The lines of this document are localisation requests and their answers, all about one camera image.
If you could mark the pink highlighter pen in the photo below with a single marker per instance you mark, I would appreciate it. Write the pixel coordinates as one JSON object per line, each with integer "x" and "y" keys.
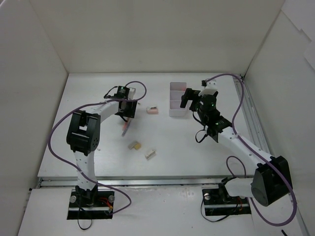
{"x": 180, "y": 87}

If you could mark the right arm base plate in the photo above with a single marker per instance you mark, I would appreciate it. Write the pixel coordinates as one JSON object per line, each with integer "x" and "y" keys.
{"x": 216, "y": 204}

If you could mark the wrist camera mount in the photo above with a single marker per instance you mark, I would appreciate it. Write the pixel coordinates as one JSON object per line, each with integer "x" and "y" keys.
{"x": 209, "y": 87}
{"x": 131, "y": 93}

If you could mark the purple highlighter pen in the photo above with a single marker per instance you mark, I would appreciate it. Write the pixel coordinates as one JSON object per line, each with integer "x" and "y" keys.
{"x": 125, "y": 131}

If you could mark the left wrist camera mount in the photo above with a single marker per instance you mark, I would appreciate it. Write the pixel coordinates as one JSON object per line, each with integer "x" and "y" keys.
{"x": 131, "y": 93}

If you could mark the orange highlighter pen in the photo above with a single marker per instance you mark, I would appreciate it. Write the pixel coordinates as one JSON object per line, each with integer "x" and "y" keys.
{"x": 125, "y": 124}

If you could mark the tan L-shaped eraser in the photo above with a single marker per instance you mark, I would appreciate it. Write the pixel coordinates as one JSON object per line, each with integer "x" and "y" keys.
{"x": 135, "y": 145}

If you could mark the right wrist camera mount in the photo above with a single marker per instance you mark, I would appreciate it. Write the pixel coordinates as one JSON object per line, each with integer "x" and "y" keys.
{"x": 209, "y": 87}

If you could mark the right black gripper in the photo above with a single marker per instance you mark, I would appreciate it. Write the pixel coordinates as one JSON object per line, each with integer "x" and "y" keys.
{"x": 190, "y": 95}

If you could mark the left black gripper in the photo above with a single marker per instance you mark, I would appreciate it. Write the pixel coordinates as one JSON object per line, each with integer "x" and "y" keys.
{"x": 130, "y": 110}

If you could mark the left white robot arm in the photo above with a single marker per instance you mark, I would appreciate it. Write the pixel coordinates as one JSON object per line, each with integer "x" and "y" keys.
{"x": 84, "y": 135}

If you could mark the cream white eraser block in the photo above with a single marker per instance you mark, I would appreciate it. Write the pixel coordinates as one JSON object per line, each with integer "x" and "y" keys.
{"x": 150, "y": 153}

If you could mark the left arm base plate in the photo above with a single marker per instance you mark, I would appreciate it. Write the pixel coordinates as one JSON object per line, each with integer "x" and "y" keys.
{"x": 102, "y": 208}

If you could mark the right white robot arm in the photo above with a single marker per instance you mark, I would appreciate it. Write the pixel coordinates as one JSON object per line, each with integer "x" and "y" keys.
{"x": 271, "y": 179}

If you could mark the aluminium frame rail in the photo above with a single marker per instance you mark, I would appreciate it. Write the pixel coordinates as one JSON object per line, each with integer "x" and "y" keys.
{"x": 160, "y": 196}

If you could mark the white compartment organizer box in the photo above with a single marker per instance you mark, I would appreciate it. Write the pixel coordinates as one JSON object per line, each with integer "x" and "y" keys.
{"x": 175, "y": 100}

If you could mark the pink correction tape dispenser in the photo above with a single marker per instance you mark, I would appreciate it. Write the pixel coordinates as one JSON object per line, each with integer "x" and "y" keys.
{"x": 152, "y": 110}

